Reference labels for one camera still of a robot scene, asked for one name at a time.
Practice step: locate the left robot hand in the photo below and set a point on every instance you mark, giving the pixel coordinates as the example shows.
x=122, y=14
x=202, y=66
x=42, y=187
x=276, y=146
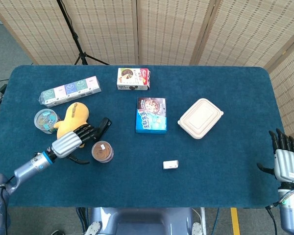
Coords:
x=65, y=144

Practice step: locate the yellow plush duck toy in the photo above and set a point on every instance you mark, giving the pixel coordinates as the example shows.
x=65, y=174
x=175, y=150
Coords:
x=74, y=117

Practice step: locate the white chocolate cookie box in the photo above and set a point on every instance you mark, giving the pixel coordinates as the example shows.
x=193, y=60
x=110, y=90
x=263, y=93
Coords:
x=132, y=78

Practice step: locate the clear jar of rubber bands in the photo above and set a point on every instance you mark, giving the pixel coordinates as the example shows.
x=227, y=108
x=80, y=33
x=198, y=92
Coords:
x=102, y=151

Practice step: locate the clear jar of binder clips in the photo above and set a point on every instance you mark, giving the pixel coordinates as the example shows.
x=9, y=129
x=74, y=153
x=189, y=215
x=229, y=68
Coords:
x=44, y=120

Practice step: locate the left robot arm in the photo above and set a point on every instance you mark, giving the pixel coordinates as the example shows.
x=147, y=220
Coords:
x=22, y=171

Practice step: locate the small white staple box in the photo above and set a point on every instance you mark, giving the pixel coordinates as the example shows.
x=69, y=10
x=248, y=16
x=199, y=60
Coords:
x=170, y=164

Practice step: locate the blue chocolate chip cookie box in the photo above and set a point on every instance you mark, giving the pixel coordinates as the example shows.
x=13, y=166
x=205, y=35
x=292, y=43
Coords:
x=151, y=115

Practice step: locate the pastel tissue multipack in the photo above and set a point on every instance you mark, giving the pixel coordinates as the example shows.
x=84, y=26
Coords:
x=68, y=90

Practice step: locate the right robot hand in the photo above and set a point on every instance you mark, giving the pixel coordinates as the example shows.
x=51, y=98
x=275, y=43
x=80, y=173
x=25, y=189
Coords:
x=285, y=162

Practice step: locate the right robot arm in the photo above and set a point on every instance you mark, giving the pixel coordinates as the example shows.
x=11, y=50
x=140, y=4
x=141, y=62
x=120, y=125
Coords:
x=290, y=205

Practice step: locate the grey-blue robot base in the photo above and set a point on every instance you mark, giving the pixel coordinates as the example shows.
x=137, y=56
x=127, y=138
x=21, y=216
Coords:
x=142, y=221

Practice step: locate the black stapler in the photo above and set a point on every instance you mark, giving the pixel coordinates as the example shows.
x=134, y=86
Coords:
x=105, y=123

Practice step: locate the black tripod stand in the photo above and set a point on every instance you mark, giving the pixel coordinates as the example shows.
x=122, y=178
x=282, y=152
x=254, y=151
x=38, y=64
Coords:
x=74, y=36

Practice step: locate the blue tablecloth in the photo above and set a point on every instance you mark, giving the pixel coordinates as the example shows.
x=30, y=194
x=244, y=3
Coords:
x=149, y=186

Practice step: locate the beige lidded lunch container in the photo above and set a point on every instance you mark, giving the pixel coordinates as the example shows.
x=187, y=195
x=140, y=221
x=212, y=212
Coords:
x=200, y=118

